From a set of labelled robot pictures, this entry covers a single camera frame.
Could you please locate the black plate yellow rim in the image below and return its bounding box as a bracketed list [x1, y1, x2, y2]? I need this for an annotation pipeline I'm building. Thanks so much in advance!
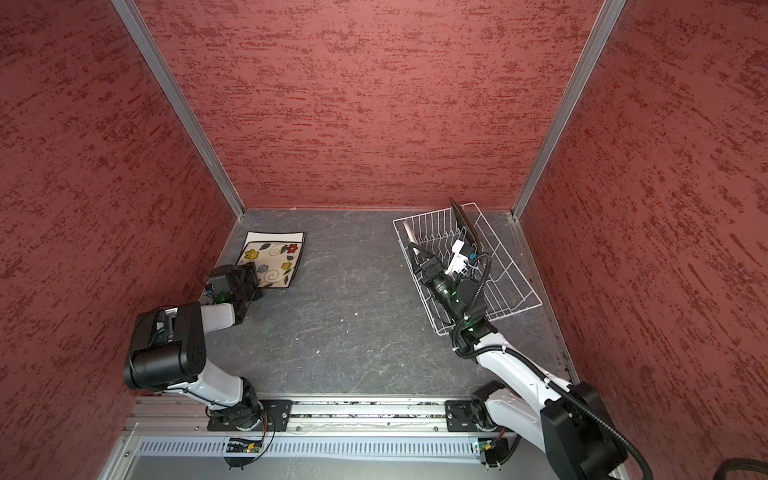
[449, 197, 482, 255]

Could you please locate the right corner aluminium profile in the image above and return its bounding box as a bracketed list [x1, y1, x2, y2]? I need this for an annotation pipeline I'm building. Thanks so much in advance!
[511, 0, 626, 222]

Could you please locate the aluminium front rail frame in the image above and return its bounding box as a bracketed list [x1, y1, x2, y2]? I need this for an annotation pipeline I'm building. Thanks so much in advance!
[99, 394, 556, 479]

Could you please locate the corner aluminium profile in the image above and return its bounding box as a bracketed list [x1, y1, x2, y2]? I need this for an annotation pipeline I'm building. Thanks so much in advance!
[111, 0, 247, 220]
[511, 0, 626, 222]

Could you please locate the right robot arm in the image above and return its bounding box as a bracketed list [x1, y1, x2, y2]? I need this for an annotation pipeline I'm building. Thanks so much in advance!
[407, 242, 630, 479]

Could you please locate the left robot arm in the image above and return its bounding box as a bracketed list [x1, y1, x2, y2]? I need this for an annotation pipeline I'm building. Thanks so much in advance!
[123, 264, 268, 431]

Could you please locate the white round bowl plate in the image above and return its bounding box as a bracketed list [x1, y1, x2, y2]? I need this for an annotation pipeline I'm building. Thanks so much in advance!
[403, 221, 420, 249]

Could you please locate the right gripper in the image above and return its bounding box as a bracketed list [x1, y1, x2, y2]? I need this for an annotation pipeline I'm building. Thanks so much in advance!
[410, 243, 464, 324]

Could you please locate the floral square plate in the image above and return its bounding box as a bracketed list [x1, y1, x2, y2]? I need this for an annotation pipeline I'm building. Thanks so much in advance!
[237, 232, 306, 289]

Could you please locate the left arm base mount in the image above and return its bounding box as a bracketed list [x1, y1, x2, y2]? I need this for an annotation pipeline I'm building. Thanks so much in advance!
[207, 399, 294, 434]

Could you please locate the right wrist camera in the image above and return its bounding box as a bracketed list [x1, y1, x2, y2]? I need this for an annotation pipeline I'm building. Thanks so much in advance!
[445, 239, 479, 277]

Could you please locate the left corner aluminium profile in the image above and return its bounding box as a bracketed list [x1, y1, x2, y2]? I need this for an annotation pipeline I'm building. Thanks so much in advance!
[111, 0, 247, 220]

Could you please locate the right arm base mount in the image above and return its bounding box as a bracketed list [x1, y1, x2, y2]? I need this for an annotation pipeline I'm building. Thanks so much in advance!
[444, 399, 500, 433]

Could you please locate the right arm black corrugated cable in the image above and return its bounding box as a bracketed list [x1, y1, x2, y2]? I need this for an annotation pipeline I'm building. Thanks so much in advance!
[449, 253, 655, 480]

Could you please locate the white wire dish rack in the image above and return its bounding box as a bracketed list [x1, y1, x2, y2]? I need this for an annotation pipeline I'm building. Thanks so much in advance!
[393, 201, 542, 336]

